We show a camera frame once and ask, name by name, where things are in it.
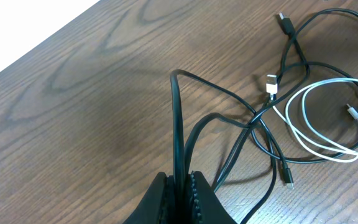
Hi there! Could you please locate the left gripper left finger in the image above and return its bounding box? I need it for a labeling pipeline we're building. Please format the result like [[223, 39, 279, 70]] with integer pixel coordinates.
[[124, 172, 175, 224]]

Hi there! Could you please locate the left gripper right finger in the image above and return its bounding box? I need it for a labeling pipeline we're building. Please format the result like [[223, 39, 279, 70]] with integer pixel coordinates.
[[190, 171, 236, 224]]

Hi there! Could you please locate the black USB cable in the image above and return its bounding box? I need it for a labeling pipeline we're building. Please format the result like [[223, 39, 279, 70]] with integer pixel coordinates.
[[169, 7, 358, 224]]

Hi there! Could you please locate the white USB cable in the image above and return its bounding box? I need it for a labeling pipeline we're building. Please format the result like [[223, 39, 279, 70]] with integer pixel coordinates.
[[265, 73, 358, 164]]

